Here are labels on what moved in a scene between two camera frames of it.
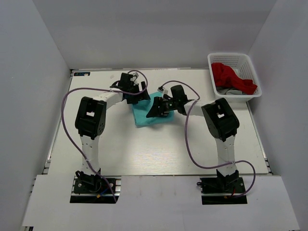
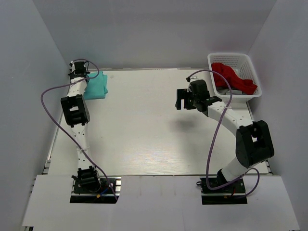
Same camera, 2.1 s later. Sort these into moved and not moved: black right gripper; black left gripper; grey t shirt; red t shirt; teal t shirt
Moved: black right gripper; teal t shirt; black left gripper
Not moved: red t shirt; grey t shirt
